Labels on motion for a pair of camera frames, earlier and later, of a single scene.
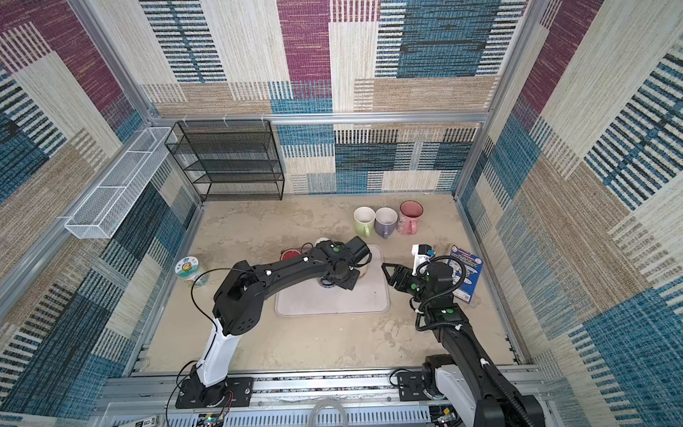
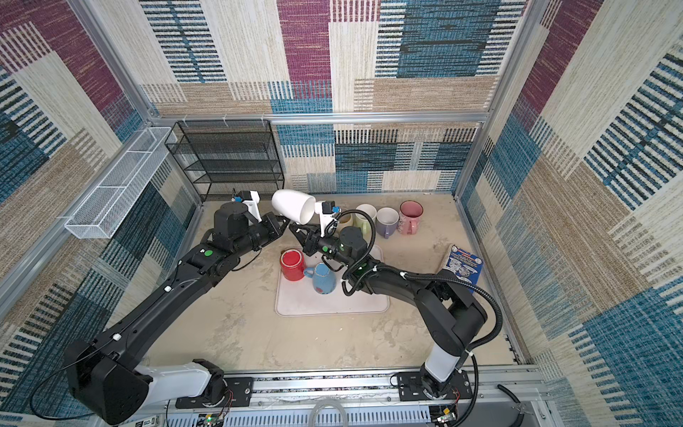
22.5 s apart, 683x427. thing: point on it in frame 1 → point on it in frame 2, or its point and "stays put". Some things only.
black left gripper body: (349, 282) → (268, 230)
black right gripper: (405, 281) → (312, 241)
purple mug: (385, 221) stays put
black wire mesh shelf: (229, 160) stays put
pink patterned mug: (411, 213) stays put
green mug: (364, 220) stays put
